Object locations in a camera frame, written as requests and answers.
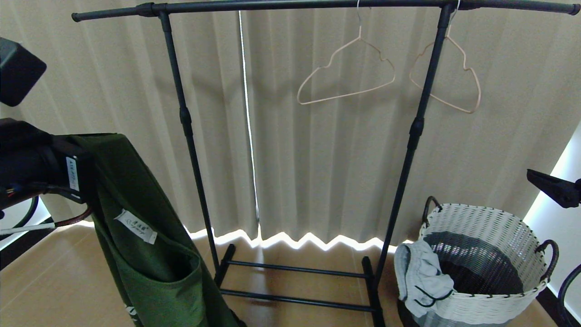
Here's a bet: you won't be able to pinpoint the pink clothes hanger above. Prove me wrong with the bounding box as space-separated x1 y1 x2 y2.
409 9 481 114
297 0 396 105

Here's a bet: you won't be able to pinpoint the black clothes rack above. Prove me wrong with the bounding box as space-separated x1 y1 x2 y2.
71 0 581 327

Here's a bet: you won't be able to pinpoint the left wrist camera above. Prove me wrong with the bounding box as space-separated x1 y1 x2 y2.
0 37 48 108

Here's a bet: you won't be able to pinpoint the green long-sleeved shirt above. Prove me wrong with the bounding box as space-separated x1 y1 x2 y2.
68 133 246 327

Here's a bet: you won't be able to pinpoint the pale grey shorts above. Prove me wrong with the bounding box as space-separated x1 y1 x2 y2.
394 240 456 318

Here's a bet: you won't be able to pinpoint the white laundry basket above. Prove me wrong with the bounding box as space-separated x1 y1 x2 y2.
399 196 560 327

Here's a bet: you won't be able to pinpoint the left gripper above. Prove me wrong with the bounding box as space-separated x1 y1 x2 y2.
0 118 94 203

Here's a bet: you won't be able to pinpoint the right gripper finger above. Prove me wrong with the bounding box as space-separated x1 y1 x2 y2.
527 169 581 209

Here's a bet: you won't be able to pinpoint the beige curtain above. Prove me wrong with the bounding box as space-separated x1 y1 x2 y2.
0 0 581 251

